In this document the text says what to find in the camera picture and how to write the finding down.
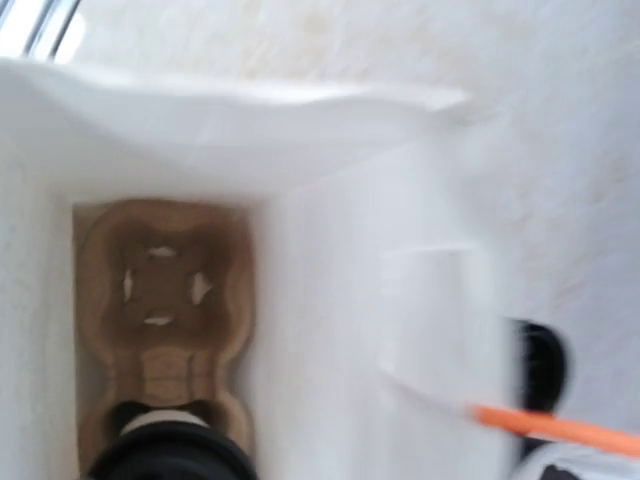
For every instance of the white paper takeout bag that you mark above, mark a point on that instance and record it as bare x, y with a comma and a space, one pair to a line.
382, 345

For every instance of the front aluminium frame rail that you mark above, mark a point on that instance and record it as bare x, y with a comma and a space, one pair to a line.
41, 30

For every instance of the single black cup lid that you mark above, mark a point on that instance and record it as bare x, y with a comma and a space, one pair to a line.
180, 442

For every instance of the stack of black lids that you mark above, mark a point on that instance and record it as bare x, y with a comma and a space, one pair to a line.
544, 366

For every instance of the brown cardboard cup carrier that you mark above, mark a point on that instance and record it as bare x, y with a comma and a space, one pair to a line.
165, 301

